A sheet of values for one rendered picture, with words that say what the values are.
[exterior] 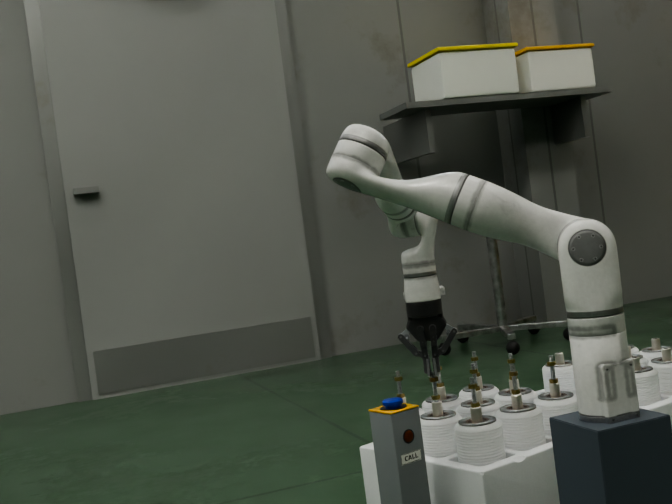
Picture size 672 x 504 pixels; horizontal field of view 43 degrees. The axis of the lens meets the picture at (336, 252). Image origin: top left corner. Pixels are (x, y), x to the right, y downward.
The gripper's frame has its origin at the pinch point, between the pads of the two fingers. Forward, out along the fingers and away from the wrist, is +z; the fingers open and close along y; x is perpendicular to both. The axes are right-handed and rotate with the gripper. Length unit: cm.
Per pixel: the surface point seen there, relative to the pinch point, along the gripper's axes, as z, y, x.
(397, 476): 16.3, -7.7, -21.9
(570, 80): -96, 74, 288
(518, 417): 11.4, 16.3, -4.9
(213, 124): -97, -112, 256
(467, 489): 21.7, 4.7, -16.0
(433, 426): 11.6, -1.0, -4.5
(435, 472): 19.7, -1.4, -9.6
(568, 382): 14, 31, 42
